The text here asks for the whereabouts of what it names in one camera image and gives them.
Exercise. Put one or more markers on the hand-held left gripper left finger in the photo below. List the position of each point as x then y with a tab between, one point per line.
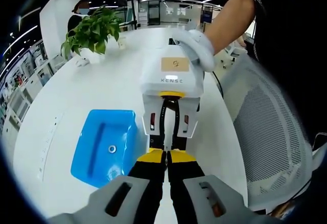
107	198

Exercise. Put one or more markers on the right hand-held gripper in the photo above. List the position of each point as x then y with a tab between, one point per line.
168	83

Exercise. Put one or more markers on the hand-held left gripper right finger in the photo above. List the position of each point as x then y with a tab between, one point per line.
204	203

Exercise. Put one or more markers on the silver metal washer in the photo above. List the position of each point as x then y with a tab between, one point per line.
112	149

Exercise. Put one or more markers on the blue plastic container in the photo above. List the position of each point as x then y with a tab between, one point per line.
102	142

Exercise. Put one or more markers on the person's right forearm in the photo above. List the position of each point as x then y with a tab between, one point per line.
230	22

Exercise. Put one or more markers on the white table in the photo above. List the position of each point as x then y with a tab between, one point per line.
102	86

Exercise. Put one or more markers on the white mesh office chair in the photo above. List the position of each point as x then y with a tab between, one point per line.
268	126

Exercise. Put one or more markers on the green potted plant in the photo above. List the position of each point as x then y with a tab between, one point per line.
92	32

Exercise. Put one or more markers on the person's body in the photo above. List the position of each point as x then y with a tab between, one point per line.
278	34

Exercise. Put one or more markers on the white storage shelf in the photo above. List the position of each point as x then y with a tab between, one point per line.
23	86

